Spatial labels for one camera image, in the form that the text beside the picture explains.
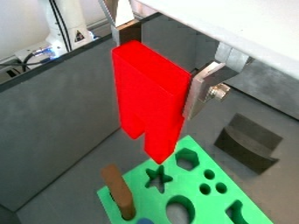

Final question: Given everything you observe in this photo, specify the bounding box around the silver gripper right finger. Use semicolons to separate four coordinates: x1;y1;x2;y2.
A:
183;42;250;120

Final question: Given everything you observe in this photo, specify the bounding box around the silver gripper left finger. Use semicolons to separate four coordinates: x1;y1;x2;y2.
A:
97;0;142;46

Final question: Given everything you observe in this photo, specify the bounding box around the red double-square block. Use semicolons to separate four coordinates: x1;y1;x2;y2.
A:
112;40;191;164

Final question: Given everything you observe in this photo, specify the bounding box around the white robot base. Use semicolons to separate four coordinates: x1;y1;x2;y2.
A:
15;0;95;66

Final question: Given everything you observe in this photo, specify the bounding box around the black curved holder stand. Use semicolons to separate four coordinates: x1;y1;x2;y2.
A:
214;114;283;174

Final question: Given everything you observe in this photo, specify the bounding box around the blue cylinder block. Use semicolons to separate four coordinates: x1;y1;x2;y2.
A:
136;218;155;224

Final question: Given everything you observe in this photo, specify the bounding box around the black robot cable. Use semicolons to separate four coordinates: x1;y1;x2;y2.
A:
0;0;73;73

